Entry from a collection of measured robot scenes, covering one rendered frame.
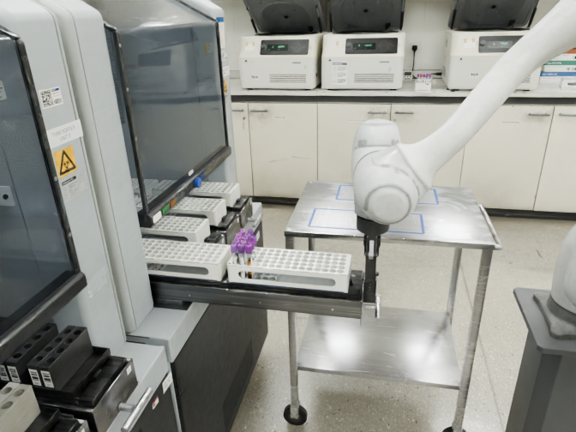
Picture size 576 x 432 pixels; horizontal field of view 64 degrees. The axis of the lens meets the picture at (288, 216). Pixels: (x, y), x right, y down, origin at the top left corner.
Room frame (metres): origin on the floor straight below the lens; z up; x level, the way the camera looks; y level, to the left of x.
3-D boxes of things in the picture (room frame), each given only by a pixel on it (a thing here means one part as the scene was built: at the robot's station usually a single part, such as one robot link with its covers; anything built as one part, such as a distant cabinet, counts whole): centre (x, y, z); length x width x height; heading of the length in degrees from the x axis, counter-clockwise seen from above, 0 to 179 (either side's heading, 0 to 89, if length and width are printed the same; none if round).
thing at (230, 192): (1.53, 0.32, 0.83); 0.30 x 0.10 x 0.06; 77
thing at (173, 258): (1.06, 0.31, 0.83); 0.30 x 0.10 x 0.06; 77
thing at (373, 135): (0.93, -0.19, 1.14); 0.13 x 0.11 x 0.16; 174
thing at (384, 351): (1.40, -0.33, 0.41); 0.67 x 0.46 x 0.82; 78
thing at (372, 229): (0.95, -0.19, 0.96); 0.08 x 0.07 x 0.09; 167
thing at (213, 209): (1.38, 0.36, 0.83); 0.30 x 0.10 x 0.06; 77
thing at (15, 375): (0.69, 0.48, 0.85); 0.12 x 0.02 x 0.06; 168
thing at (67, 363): (0.67, 0.42, 0.85); 0.12 x 0.02 x 0.06; 168
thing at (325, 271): (0.99, 0.00, 0.83); 0.30 x 0.10 x 0.06; 77
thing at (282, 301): (1.02, 0.13, 0.78); 0.73 x 0.14 x 0.09; 77
